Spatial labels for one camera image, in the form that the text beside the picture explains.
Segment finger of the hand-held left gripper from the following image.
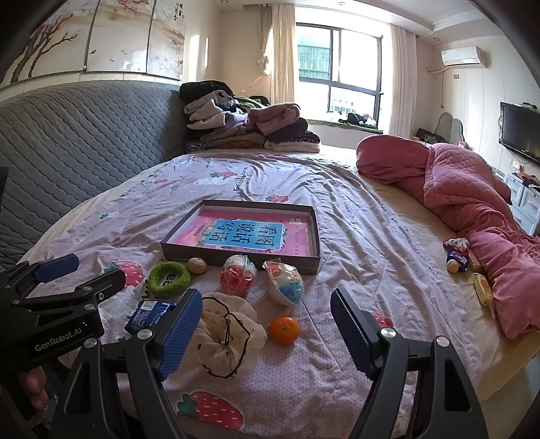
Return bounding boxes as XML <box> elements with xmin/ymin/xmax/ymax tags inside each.
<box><xmin>0</xmin><ymin>254</ymin><xmax>81</xmax><ymax>298</ymax></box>
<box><xmin>12</xmin><ymin>269</ymin><xmax>127</xmax><ymax>314</ymax></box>

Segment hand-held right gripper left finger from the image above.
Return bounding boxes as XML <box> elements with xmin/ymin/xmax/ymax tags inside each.
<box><xmin>50</xmin><ymin>288</ymin><xmax>204</xmax><ymax>439</ymax></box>

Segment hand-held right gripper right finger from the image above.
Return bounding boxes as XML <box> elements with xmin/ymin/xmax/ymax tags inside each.
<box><xmin>330</xmin><ymin>287</ymin><xmax>490</xmax><ymax>439</ymax></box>

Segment blue snack packet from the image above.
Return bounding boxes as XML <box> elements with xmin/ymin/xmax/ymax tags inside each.
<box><xmin>125</xmin><ymin>301</ymin><xmax>178</xmax><ymax>336</ymax></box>

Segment green fuzzy ring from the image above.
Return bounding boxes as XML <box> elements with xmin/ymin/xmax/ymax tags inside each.
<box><xmin>146</xmin><ymin>261</ymin><xmax>192</xmax><ymax>297</ymax></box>

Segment orange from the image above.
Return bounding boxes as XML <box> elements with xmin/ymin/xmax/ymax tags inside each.
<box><xmin>268</xmin><ymin>316</ymin><xmax>301</xmax><ymax>345</ymax></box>

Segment clear ball with red filling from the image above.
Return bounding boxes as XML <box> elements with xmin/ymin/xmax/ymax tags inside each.
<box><xmin>220</xmin><ymin>254</ymin><xmax>257</xmax><ymax>296</ymax></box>

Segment brown cardboard box tray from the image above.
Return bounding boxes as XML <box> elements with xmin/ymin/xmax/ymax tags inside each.
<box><xmin>160</xmin><ymin>200</ymin><xmax>322</xmax><ymax>276</ymax></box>

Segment clear ball with blue filling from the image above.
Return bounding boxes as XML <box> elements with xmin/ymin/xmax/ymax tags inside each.
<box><xmin>262</xmin><ymin>259</ymin><xmax>305</xmax><ymax>305</ymax></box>

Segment person's left hand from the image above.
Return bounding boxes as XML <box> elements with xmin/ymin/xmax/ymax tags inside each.
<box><xmin>23</xmin><ymin>365</ymin><xmax>50</xmax><ymax>412</ymax></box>

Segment pink picture book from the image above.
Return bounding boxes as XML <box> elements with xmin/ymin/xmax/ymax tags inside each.
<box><xmin>169</xmin><ymin>210</ymin><xmax>315</xmax><ymax>256</ymax></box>

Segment grey quilted headboard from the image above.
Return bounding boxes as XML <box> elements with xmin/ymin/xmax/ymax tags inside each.
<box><xmin>0</xmin><ymin>80</ymin><xmax>190</xmax><ymax>271</ymax></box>

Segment yellow packet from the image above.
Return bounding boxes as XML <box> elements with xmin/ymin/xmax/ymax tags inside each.
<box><xmin>472</xmin><ymin>272</ymin><xmax>495</xmax><ymax>307</ymax></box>

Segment pink quilt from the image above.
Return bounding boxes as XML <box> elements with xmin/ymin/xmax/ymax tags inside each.
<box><xmin>424</xmin><ymin>143</ymin><xmax>540</xmax><ymax>340</ymax></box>

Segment green window seat cushion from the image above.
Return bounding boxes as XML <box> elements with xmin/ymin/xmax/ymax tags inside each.
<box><xmin>306</xmin><ymin>118</ymin><xmax>384</xmax><ymax>136</ymax></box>

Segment dark clothes on windowsill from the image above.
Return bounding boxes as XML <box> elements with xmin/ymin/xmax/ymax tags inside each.
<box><xmin>337</xmin><ymin>112</ymin><xmax>378</xmax><ymax>126</ymax></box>

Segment pile of folded clothes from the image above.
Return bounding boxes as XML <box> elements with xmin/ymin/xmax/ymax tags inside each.
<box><xmin>179</xmin><ymin>80</ymin><xmax>322</xmax><ymax>154</ymax></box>

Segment white drawer cabinet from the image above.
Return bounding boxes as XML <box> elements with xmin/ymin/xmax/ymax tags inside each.
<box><xmin>504</xmin><ymin>171</ymin><xmax>540</xmax><ymax>237</ymax></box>

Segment beige curtain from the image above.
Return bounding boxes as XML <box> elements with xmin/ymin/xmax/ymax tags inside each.
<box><xmin>388</xmin><ymin>23</ymin><xmax>418</xmax><ymax>138</ymax></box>
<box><xmin>270</xmin><ymin>4</ymin><xmax>301</xmax><ymax>111</ymax></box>

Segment air conditioner pipe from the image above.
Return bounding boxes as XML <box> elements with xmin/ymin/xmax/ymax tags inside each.
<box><xmin>427</xmin><ymin>65</ymin><xmax>448</xmax><ymax>111</ymax></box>

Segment black television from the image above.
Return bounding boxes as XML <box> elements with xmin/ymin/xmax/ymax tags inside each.
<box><xmin>498</xmin><ymin>101</ymin><xmax>540</xmax><ymax>166</ymax></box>

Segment window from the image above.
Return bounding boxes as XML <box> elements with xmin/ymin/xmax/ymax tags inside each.
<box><xmin>295</xmin><ymin>23</ymin><xmax>384</xmax><ymax>117</ymax></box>

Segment white air conditioner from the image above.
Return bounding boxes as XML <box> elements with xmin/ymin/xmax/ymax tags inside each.
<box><xmin>441</xmin><ymin>46</ymin><xmax>487</xmax><ymax>69</ymax></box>

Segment flower wall painting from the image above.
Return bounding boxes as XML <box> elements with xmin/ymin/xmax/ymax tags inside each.
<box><xmin>8</xmin><ymin>0</ymin><xmax>187</xmax><ymax>84</ymax></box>

